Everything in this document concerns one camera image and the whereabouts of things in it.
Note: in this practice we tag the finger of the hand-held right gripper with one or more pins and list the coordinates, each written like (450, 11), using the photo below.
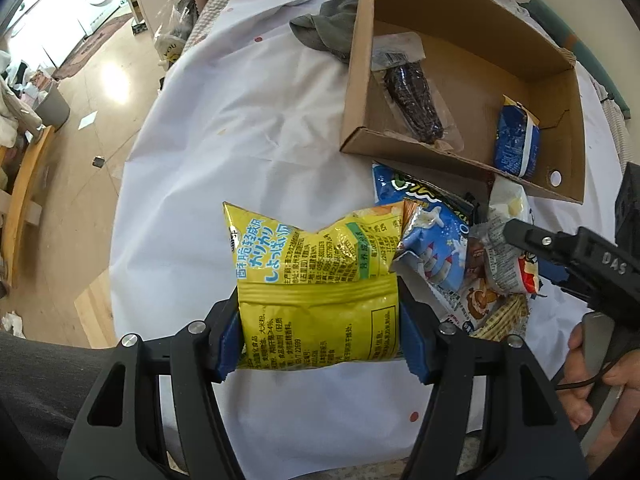
(540, 242)
(577, 287)

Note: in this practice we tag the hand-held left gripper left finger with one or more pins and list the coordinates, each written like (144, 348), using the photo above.
(229, 345)

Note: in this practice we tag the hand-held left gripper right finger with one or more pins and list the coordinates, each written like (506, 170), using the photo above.
(415, 345)

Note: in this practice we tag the white crinkled snack packet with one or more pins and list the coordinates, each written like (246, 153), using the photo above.
(500, 265)

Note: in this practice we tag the cartoon face rice cake packet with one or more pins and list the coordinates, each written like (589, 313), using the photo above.
(475, 300)

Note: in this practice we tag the yellow snack bag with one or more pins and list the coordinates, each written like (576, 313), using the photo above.
(310, 285)

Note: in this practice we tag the brown cardboard box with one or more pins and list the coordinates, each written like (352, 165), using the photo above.
(465, 60)

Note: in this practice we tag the person's right hand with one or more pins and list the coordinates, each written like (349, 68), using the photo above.
(627, 410)

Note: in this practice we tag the yellow checkered snack packet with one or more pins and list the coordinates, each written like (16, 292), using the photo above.
(505, 315)

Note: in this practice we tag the dark blue starry snack packet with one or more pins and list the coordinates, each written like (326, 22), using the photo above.
(515, 145)

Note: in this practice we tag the blue rocket print snack packet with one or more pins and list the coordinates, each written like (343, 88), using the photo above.
(435, 245)

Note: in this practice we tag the blue and green chips bag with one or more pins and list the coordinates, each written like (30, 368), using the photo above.
(400, 187)

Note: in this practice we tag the dark snack in clear packet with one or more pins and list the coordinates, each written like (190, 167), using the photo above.
(412, 100)

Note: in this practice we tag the person's dark grey trouser leg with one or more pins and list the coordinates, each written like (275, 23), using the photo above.
(40, 390)

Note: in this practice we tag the teal pillow with orange stripe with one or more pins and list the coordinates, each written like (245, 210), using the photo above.
(585, 45)

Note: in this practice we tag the small dark floor object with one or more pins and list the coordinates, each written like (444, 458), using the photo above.
(98, 162)

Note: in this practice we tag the wooden bench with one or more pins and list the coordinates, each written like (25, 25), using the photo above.
(25, 195)

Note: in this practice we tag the white paper sheet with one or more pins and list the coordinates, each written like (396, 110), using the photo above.
(89, 121)

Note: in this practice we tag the grey trash bin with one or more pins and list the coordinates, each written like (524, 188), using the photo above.
(52, 107)

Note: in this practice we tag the grey cloth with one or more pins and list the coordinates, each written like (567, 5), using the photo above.
(325, 30)

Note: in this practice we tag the clear plastic bag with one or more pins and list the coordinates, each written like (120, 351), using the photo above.
(175, 30)

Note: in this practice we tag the patterned floor mat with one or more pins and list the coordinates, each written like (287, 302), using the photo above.
(90, 50)

